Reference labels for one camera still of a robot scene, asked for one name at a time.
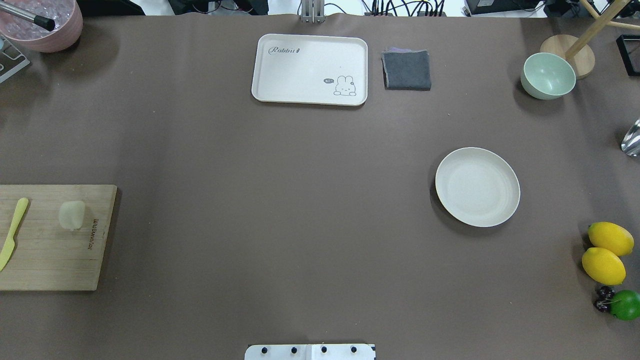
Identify pink ice bucket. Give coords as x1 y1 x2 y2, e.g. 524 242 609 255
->
0 0 83 53

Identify bamboo cutting board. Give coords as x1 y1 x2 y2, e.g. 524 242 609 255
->
0 184 118 291

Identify cream rabbit tray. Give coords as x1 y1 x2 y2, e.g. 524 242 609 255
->
251 33 369 107

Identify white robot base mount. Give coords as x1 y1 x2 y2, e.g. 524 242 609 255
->
244 343 377 360

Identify green lime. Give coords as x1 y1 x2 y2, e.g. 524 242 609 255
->
610 289 640 321

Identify dark cherries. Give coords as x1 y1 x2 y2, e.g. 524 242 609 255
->
593 285 616 313

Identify mint green bowl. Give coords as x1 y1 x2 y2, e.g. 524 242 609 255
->
519 52 578 100

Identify black framed box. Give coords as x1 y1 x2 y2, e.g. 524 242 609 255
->
615 34 640 77

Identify yellow plastic knife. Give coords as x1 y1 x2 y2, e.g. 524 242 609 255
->
0 197 30 271

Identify wooden stand pole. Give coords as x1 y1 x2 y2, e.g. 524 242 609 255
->
564 0 640 61

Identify upper yellow lemon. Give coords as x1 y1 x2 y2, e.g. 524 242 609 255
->
587 221 634 256

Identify cream round plate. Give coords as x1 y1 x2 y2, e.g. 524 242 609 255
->
434 146 521 228

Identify metal tongs black tip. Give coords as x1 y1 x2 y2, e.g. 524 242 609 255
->
0 0 56 32

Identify yellow lemon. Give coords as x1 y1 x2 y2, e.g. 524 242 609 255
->
587 221 634 256
582 247 627 286

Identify purple cloth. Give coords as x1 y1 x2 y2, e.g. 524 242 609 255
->
386 47 413 53

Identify grey folded cloth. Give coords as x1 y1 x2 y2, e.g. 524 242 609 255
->
381 49 432 91

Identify metal scoop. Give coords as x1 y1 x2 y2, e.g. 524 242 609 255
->
621 118 640 157

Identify wooden stand base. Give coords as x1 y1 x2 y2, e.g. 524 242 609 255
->
539 34 595 80

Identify black cables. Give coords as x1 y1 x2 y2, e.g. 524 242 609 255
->
320 0 451 17

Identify lower yellow lemon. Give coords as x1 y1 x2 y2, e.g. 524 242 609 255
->
582 247 627 286

